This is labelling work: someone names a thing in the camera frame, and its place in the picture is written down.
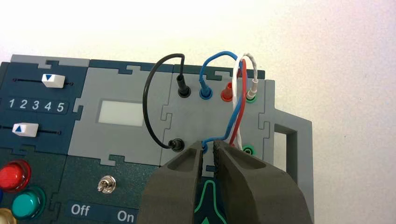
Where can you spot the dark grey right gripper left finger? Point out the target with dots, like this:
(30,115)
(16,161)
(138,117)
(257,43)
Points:
(170,191)

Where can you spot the white slider knob up triangle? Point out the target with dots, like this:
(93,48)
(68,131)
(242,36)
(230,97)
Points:
(25,130)

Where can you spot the red round push button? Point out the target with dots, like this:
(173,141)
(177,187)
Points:
(12,176)

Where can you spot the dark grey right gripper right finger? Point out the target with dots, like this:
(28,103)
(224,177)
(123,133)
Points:
(263,194)

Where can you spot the blue and grey control box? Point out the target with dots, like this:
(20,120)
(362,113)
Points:
(117,142)

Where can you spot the yellow round push button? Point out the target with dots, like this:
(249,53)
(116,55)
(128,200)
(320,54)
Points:
(5,217)

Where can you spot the white rectangular display window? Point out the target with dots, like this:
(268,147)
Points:
(121,112)

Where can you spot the white slider knob down triangle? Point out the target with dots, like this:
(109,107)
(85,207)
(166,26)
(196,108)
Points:
(53,81)

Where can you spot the metal toggle switch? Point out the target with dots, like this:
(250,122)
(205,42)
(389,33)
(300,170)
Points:
(106,185)

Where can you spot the green round push button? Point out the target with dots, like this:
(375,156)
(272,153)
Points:
(27,203)

